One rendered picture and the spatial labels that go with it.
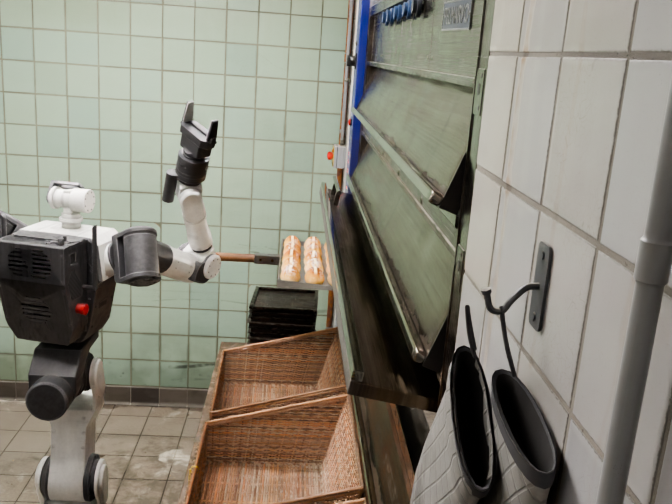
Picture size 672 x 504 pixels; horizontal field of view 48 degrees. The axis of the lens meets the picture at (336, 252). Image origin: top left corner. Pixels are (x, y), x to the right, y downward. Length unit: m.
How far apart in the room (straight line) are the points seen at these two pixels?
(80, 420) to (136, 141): 1.87
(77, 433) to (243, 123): 1.95
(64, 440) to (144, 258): 0.65
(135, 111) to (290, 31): 0.86
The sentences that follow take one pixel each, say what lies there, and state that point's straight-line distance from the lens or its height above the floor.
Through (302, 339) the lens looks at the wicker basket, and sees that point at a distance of 3.08.
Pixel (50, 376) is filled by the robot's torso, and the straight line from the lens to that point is 2.20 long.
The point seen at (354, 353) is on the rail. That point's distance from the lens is 1.28.
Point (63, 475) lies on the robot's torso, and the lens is 2.46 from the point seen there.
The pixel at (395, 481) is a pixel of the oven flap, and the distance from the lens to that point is 1.73.
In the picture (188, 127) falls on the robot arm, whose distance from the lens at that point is 2.12.
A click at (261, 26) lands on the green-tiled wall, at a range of 3.81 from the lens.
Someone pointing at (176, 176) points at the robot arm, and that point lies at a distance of 2.16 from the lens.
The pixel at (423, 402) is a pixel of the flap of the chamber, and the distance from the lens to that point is 1.26.
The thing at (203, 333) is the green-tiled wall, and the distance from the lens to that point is 4.12.
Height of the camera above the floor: 1.93
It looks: 15 degrees down
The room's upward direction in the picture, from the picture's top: 4 degrees clockwise
